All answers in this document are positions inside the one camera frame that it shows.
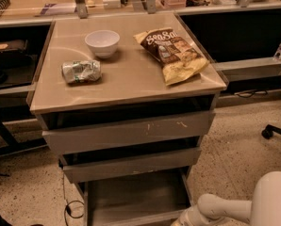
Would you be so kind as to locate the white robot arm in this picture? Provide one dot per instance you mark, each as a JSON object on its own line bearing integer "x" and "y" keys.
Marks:
{"x": 264, "y": 209}

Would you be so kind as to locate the grey drawer cabinet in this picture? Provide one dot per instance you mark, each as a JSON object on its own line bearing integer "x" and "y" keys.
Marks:
{"x": 132, "y": 86}

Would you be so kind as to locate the purple white paper packet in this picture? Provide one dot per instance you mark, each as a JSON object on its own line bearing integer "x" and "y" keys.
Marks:
{"x": 58, "y": 9}

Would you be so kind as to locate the white bowl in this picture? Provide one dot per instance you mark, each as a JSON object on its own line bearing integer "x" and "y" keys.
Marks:
{"x": 103, "y": 43}

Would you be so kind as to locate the black office chair base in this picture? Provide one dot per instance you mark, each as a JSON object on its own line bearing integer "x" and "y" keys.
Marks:
{"x": 269, "y": 130}

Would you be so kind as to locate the grey top drawer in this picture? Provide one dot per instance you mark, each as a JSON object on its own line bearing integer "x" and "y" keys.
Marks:
{"x": 125, "y": 133}

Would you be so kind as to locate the grey bottom drawer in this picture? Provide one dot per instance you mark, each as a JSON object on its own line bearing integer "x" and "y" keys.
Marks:
{"x": 149, "y": 199}

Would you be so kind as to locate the brown yellow chip bag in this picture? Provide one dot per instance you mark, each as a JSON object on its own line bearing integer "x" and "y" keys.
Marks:
{"x": 178, "y": 59}

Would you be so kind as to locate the grey drawer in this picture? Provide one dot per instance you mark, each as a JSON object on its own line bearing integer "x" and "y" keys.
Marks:
{"x": 125, "y": 133}
{"x": 149, "y": 199}
{"x": 132, "y": 165}

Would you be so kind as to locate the grey middle drawer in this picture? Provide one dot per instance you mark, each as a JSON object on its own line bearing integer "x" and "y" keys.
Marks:
{"x": 132, "y": 165}

